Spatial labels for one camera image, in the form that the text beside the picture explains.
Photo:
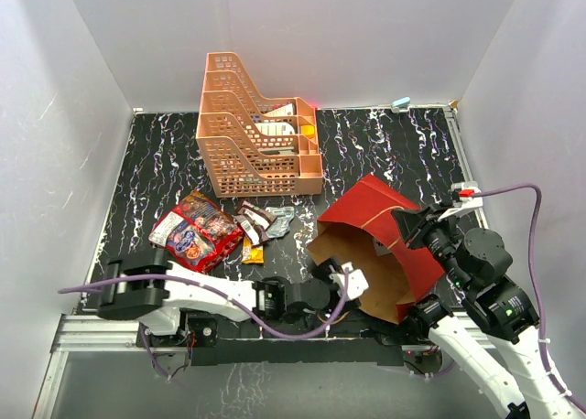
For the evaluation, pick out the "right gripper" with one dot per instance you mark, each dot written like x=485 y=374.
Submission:
x=409 y=221

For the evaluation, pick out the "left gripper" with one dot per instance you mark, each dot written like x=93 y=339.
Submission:
x=322 y=273

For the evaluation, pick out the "red brown paper bag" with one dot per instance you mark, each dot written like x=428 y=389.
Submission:
x=359 y=228

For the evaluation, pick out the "yellow snack packet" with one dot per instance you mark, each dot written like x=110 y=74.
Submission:
x=252 y=254

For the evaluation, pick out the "red candy bag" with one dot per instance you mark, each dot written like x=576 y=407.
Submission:
x=197 y=233

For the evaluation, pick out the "silver foil snack packet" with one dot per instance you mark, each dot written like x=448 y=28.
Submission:
x=281 y=226

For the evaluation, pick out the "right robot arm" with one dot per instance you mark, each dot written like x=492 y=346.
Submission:
x=521 y=386

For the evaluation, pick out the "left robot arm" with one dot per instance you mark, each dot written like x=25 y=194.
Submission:
x=156 y=291

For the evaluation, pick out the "light blue eraser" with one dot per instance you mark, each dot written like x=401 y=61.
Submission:
x=401 y=105

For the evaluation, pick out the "orange yellow round object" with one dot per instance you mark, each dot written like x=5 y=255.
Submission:
x=308 y=130

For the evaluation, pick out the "white box in organizer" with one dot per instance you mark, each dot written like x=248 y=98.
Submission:
x=282 y=111

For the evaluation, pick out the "peach plastic file organizer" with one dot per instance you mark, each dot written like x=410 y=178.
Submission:
x=246 y=153

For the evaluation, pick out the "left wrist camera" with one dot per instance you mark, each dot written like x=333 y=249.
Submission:
x=352 y=282

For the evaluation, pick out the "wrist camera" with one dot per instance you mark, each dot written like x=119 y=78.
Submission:
x=352 y=282
x=463 y=200

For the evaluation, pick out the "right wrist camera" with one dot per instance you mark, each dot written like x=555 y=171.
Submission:
x=463 y=200

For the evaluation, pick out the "aluminium front rail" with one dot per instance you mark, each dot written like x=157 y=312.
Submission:
x=89 y=333

